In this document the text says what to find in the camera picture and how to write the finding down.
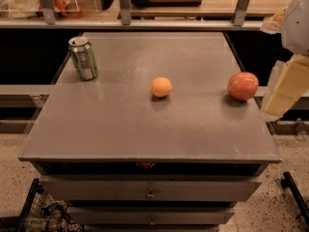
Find clear plastic bag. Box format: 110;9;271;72
0;0;39;19

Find orange fruit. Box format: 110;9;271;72
151;77;172;98

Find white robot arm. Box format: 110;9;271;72
261;0;309;122

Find black metal stand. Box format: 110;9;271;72
281;172;309;226

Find orange snack bag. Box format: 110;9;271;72
38;0;83;20

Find black wire basket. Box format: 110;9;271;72
14;178;85;232

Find grey shelf rail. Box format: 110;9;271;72
0;0;268;31

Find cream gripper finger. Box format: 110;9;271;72
261;54;309;117
260;9;287;35

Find red apple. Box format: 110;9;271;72
227;72;259;101

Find grey drawer cabinet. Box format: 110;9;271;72
21;32;281;232

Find green soda can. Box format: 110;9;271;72
69;37;98;80

